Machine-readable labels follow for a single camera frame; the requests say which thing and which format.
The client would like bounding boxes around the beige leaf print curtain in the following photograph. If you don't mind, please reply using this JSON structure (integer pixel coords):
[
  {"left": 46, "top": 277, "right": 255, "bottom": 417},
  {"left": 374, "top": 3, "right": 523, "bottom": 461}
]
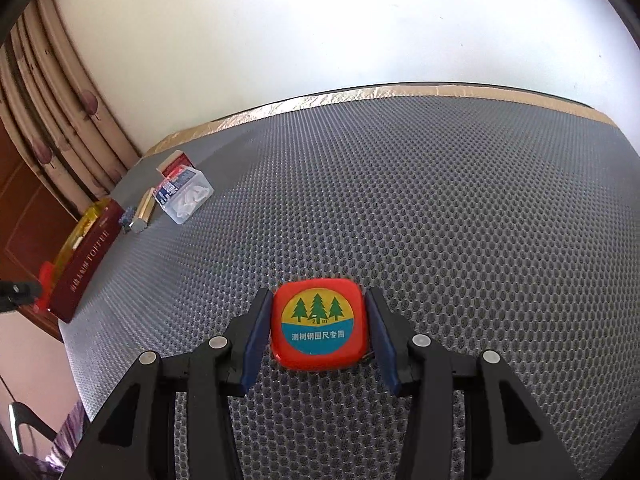
[{"left": 0, "top": 0, "right": 143, "bottom": 216}]

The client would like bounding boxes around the small beige cardboard box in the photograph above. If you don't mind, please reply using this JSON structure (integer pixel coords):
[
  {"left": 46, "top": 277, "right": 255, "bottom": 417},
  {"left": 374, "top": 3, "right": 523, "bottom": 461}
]
[{"left": 157, "top": 150, "right": 195, "bottom": 177}]

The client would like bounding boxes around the purple patterned cloth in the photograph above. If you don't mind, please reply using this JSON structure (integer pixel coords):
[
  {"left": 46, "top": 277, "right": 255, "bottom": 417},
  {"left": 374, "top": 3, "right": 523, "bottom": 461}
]
[{"left": 47, "top": 400, "right": 98, "bottom": 480}]

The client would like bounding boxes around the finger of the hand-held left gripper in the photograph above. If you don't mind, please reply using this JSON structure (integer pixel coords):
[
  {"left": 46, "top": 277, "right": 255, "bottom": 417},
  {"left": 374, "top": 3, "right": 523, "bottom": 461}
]
[{"left": 0, "top": 281, "right": 43, "bottom": 311}]

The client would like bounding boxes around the red tin box gold interior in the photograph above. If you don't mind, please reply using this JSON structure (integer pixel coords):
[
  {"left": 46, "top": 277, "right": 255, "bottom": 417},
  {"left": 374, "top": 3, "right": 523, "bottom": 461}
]
[{"left": 47, "top": 199, "right": 125, "bottom": 324}]

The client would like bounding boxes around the gold rectangular block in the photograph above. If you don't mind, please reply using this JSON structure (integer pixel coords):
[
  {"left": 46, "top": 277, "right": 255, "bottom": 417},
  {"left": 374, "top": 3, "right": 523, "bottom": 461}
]
[{"left": 134, "top": 187, "right": 157, "bottom": 226}]

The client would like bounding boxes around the clear plastic box blue label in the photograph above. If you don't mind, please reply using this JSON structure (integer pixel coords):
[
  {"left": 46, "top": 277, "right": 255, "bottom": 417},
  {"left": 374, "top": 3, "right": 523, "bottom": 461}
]
[{"left": 152, "top": 165, "right": 215, "bottom": 225}]

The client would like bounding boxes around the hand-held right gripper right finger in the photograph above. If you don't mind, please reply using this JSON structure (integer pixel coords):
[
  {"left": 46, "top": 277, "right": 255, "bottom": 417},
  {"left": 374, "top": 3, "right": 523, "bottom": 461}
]
[{"left": 364, "top": 286, "right": 608, "bottom": 480}]

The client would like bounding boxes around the brown wooden door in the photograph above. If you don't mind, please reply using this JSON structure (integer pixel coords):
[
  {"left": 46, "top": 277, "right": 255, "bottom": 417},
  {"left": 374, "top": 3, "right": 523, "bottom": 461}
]
[{"left": 0, "top": 120, "right": 86, "bottom": 341}]

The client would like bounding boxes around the gold satin bed sheet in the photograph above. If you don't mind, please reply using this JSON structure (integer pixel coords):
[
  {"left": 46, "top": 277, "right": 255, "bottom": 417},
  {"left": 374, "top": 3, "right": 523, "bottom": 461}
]
[{"left": 142, "top": 82, "right": 618, "bottom": 158}]

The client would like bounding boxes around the blue patterned small case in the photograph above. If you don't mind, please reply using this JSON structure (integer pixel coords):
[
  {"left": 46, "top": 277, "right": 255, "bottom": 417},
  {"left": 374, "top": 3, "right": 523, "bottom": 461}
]
[{"left": 118, "top": 206, "right": 146, "bottom": 233}]

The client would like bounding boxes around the black curved bar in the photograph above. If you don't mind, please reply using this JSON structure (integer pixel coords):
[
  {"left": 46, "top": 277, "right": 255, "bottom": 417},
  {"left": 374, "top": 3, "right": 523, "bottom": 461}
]
[{"left": 7, "top": 400, "right": 56, "bottom": 456}]

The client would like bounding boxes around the orange tape measure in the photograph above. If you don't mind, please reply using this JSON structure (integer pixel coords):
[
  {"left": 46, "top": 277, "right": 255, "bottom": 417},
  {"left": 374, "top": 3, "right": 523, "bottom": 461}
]
[{"left": 270, "top": 277, "right": 371, "bottom": 372}]

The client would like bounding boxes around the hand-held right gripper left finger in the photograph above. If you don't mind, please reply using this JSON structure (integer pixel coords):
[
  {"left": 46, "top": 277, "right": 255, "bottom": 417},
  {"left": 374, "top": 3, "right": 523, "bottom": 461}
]
[{"left": 75, "top": 287, "right": 275, "bottom": 480}]

